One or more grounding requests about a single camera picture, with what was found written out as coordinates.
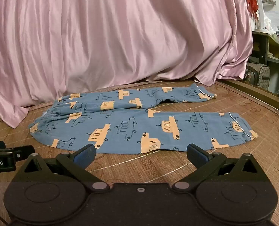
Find blue car print pants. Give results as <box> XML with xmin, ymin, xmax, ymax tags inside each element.
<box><xmin>29</xmin><ymin>82</ymin><xmax>259</xmax><ymax>154</ymax></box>

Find wooden bed frame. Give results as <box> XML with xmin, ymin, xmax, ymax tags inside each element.
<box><xmin>221</xmin><ymin>78</ymin><xmax>279</xmax><ymax>114</ymax></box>

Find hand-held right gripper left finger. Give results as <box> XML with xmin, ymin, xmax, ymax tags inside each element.
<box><xmin>17</xmin><ymin>144</ymin><xmax>109</xmax><ymax>192</ymax></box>

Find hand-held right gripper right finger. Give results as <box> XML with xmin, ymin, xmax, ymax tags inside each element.
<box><xmin>172</xmin><ymin>144</ymin><xmax>263</xmax><ymax>192</ymax></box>

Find orange wig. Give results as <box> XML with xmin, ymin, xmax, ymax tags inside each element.
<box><xmin>245</xmin><ymin>0</ymin><xmax>260</xmax><ymax>22</ymax></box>

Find dark wooden shelf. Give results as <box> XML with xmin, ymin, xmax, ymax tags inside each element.
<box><xmin>249</xmin><ymin>30</ymin><xmax>279</xmax><ymax>93</ymax></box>

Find brown bamboo mat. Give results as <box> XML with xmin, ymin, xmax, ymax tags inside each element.
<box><xmin>0</xmin><ymin>80</ymin><xmax>279</xmax><ymax>193</ymax></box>

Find pink satin bed sheet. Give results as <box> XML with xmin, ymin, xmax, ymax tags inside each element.
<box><xmin>0</xmin><ymin>0</ymin><xmax>254</xmax><ymax>129</ymax></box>

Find white post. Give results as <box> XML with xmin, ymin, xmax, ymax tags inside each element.
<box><xmin>256</xmin><ymin>0</ymin><xmax>269</xmax><ymax>31</ymax></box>

